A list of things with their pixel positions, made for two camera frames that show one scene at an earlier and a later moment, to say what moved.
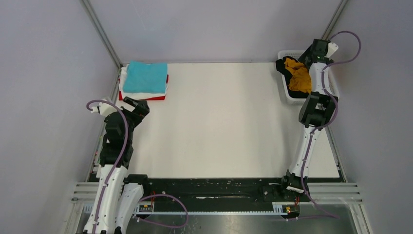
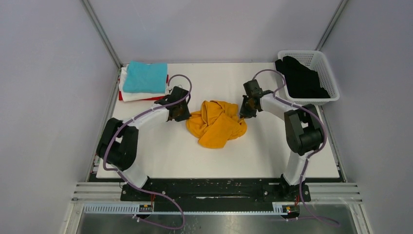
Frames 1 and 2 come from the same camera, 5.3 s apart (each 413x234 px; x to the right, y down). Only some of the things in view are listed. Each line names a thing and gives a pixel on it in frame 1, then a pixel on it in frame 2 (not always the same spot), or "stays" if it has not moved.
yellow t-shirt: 301,79 -> 215,124
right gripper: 302,58 -> 244,113
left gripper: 139,112 -> 186,114
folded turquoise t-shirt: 142,77 stays
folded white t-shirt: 139,95 stays
